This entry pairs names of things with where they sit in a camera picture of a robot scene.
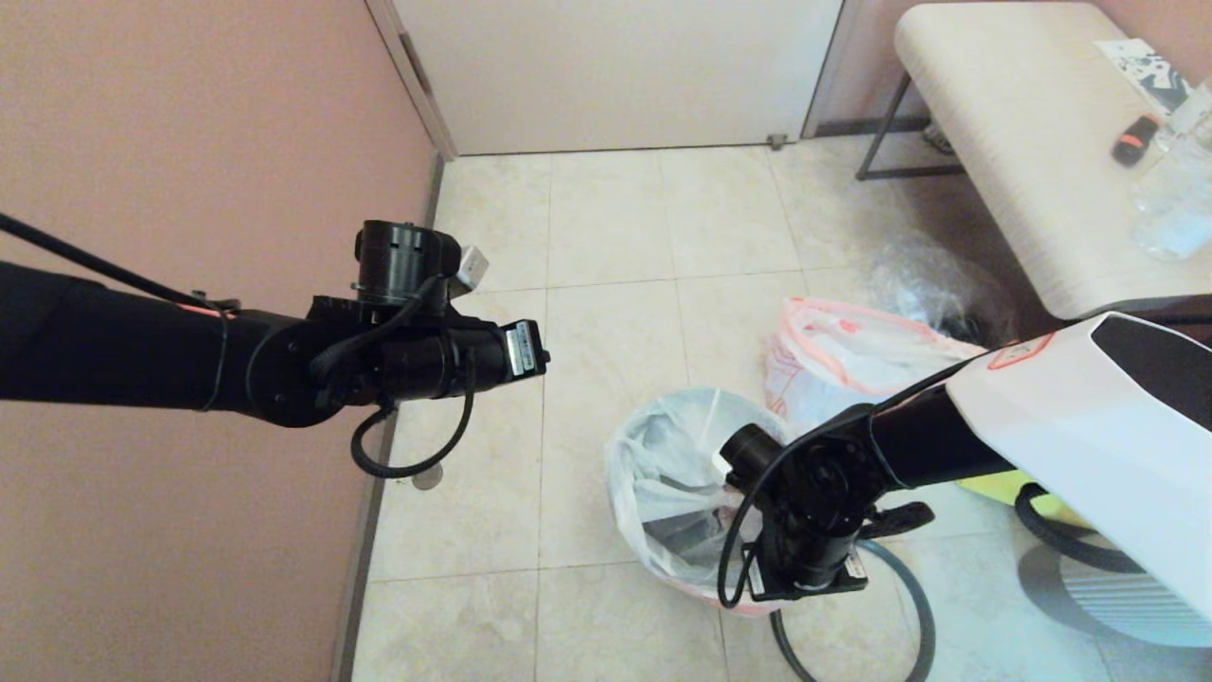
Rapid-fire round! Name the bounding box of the beige table with metal legs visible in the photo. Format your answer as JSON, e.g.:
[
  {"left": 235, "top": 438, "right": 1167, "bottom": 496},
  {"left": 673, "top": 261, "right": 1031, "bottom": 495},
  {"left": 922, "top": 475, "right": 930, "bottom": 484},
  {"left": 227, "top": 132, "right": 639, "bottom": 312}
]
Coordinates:
[{"left": 857, "top": 0, "right": 1212, "bottom": 321}]

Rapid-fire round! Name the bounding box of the white door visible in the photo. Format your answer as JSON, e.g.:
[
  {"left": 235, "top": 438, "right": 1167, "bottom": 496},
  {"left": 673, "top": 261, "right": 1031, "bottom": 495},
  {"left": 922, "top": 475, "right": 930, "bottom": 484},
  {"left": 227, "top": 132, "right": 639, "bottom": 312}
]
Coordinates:
[{"left": 391, "top": 0, "right": 844, "bottom": 157}]

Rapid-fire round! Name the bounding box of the white bag orange drawstring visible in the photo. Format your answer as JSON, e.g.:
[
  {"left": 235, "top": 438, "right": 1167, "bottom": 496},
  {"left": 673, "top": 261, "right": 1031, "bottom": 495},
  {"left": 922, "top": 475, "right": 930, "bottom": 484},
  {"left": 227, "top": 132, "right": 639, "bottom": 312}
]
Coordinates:
[
  {"left": 606, "top": 386, "right": 798, "bottom": 617},
  {"left": 762, "top": 296, "right": 988, "bottom": 437}
]

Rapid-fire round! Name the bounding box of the black and orange small device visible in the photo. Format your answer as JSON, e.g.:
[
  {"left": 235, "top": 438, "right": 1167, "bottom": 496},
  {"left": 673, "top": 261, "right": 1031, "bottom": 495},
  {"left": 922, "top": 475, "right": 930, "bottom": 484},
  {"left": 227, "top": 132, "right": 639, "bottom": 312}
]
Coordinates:
[{"left": 1113, "top": 112, "right": 1161, "bottom": 166}]

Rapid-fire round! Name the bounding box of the grey ribbed round object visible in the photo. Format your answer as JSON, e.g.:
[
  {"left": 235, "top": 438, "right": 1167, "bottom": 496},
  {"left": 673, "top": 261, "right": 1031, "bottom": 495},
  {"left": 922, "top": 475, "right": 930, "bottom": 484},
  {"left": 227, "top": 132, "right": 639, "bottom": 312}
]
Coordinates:
[{"left": 1018, "top": 540, "right": 1212, "bottom": 650}]

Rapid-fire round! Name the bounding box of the clear plastic bottle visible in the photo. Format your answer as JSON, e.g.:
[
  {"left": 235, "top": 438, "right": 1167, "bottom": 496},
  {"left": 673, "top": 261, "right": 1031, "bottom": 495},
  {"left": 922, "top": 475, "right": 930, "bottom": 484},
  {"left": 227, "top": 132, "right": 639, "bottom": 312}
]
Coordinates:
[{"left": 1129, "top": 81, "right": 1212, "bottom": 261}]

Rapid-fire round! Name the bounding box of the yellow tote bag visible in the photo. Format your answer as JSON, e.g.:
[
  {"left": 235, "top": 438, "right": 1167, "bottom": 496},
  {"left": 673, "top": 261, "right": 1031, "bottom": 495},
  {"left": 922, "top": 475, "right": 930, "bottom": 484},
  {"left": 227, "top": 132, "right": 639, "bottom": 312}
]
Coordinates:
[{"left": 956, "top": 472, "right": 1090, "bottom": 529}]

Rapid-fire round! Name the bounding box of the black trash bin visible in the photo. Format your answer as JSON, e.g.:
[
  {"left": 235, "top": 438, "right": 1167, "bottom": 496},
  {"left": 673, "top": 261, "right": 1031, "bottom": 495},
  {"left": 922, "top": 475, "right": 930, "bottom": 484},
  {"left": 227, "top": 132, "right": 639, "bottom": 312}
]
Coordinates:
[{"left": 651, "top": 511, "right": 732, "bottom": 562}]

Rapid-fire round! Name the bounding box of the black and white leaflet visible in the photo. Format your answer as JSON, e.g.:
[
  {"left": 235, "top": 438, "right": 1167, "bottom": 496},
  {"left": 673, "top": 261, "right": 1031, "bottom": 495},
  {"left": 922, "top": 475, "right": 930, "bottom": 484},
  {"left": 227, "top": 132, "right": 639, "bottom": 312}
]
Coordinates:
[{"left": 1096, "top": 36, "right": 1189, "bottom": 113}]

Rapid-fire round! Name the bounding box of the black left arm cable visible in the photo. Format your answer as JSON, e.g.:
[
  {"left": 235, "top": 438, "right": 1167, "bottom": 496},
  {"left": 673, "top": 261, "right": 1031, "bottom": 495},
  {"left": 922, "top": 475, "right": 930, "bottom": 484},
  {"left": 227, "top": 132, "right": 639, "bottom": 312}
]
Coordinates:
[{"left": 0, "top": 213, "right": 476, "bottom": 479}]

